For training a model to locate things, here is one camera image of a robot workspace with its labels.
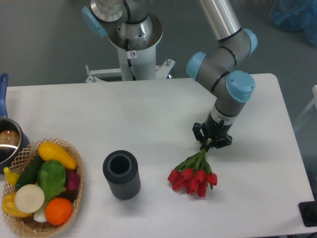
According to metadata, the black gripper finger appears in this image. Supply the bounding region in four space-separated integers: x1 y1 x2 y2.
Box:
207 134 232 151
192 122 209 149

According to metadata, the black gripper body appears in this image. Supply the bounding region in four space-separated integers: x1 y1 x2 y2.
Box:
204 115 231 139

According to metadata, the red tulip bouquet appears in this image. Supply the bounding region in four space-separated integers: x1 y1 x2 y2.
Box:
167 139 218 197

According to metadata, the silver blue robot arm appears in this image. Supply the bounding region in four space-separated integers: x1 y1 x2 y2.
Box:
82 0 258 150

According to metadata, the dark grey ribbed vase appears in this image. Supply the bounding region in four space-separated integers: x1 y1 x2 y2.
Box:
103 150 141 200

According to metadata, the black device at table edge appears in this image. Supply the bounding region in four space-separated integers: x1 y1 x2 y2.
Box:
298 201 317 227

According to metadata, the purple red onion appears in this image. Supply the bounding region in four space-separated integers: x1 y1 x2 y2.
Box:
65 171 80 191

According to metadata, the blue plastic bag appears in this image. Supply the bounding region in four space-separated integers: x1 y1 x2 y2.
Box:
269 0 317 47

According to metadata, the yellow squash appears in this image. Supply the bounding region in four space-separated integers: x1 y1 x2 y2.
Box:
38 141 77 170

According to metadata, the green lettuce leaf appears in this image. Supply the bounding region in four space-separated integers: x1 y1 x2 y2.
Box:
34 160 66 223

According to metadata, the orange fruit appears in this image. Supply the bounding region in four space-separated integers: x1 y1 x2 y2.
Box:
45 197 72 226

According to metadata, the green cucumber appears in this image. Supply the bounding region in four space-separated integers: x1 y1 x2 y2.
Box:
15 154 45 190

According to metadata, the white round onion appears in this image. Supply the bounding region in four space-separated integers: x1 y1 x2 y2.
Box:
14 184 45 213

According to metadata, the yellow bell pepper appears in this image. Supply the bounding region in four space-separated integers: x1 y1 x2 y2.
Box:
2 192 32 218

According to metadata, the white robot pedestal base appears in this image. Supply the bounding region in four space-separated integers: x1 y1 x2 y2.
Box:
85 44 176 83

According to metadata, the black cable on pedestal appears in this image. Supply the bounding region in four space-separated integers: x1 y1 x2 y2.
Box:
124 38 137 81

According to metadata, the blue handled saucepan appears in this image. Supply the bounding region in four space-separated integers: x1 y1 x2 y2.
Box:
0 73 29 174

